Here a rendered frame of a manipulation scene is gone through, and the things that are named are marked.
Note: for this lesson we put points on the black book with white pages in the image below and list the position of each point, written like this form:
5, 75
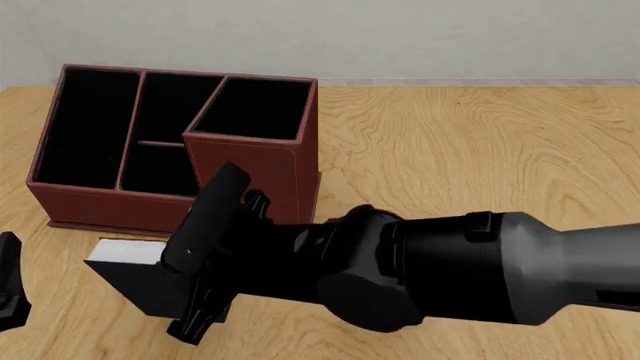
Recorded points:
145, 285

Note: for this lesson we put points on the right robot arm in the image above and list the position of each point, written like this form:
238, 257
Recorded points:
450, 270

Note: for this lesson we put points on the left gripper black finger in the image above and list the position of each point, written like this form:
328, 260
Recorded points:
9, 262

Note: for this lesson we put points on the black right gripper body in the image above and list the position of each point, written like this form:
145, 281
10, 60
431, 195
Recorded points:
202, 307

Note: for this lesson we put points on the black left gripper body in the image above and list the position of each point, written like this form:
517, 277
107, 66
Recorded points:
11, 313

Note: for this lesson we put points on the red-brown desk caddy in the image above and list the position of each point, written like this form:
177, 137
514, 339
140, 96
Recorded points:
250, 165

